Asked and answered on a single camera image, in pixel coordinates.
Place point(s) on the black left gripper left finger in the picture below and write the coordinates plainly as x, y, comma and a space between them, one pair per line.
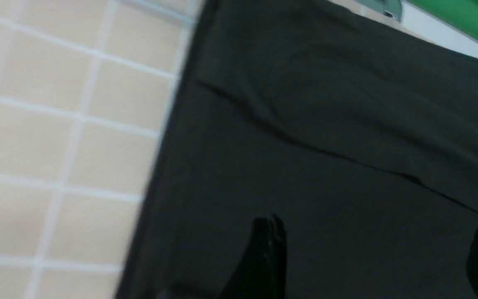
261, 271

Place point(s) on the dark gray long-sleeve shirt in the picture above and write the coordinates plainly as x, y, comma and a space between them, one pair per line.
361, 138

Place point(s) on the green backdrop cloth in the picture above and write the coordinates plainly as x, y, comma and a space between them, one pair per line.
461, 14

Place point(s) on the beige checkered tablecloth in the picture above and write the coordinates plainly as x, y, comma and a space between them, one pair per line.
85, 90

